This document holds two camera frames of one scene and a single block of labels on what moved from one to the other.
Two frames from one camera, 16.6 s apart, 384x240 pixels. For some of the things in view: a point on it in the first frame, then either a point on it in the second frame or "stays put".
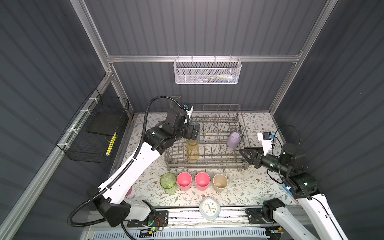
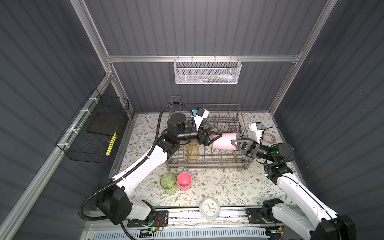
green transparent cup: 168,181 stays put
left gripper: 189,134 -> 204,140
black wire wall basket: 88,132 stays put
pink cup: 202,180 -> 224,142
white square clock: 210,208 stays put
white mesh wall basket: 207,71 stays put
